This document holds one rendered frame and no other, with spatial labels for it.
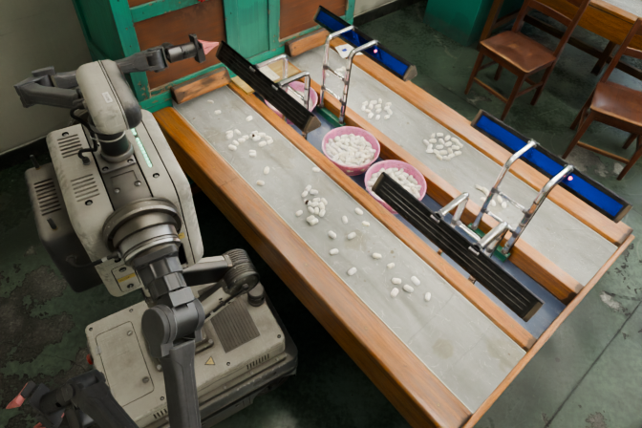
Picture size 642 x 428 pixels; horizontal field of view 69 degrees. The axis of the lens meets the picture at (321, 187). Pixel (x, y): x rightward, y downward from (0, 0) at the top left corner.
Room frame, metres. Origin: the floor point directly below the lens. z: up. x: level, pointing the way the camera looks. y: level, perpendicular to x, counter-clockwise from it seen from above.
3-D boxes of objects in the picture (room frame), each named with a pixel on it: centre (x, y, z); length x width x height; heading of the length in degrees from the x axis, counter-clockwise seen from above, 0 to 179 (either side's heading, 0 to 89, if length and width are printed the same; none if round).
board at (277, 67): (2.02, 0.35, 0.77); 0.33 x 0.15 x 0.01; 135
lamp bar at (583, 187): (1.27, -0.81, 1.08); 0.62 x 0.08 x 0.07; 45
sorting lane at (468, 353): (1.20, 0.00, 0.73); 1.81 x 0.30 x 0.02; 45
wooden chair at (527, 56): (3.10, -1.34, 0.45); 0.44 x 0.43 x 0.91; 40
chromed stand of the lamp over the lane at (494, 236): (0.92, -0.48, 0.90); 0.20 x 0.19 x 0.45; 45
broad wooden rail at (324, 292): (1.05, 0.15, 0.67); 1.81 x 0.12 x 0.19; 45
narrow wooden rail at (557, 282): (1.56, -0.35, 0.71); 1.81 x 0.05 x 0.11; 45
